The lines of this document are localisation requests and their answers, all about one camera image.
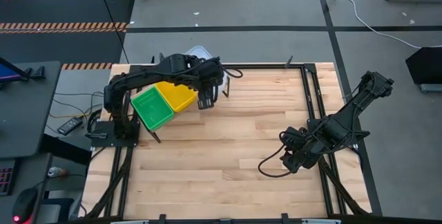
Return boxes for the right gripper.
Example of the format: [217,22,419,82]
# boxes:
[280,127,320,174]

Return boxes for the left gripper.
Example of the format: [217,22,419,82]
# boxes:
[195,57,225,110]

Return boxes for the clear plastic basket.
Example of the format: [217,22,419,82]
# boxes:
[184,45,229,90]

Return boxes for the black power adapter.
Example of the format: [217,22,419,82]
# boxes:
[57,115,84,136]

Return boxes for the black cabinet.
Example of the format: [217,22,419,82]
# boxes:
[405,46,442,94]

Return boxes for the silver drink can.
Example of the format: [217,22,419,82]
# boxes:
[47,166,66,178]

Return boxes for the black desk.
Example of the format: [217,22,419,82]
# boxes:
[0,60,63,159]

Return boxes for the computer monitor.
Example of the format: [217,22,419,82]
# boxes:
[0,57,46,88]

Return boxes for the black computer mouse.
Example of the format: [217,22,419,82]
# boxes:
[12,186,39,224]

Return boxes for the backlit keyboard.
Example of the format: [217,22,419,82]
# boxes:
[0,166,15,197]

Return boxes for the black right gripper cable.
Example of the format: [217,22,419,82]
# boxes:
[258,140,295,179]

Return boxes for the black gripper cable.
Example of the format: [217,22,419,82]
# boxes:
[258,140,295,179]
[220,65,244,80]

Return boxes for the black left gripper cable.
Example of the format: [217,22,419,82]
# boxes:
[220,65,244,80]

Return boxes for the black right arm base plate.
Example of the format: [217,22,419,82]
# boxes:
[308,118,370,146]

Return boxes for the black aluminium table frame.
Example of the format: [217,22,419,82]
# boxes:
[82,54,383,224]

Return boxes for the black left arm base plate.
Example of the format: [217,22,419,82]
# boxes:
[86,119,140,148]

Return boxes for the thin black desk cable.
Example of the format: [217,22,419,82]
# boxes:
[48,91,106,120]

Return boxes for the long black floor cable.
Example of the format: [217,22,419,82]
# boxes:
[93,0,131,64]

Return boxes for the white floor cable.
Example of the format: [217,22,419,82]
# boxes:
[333,0,423,50]

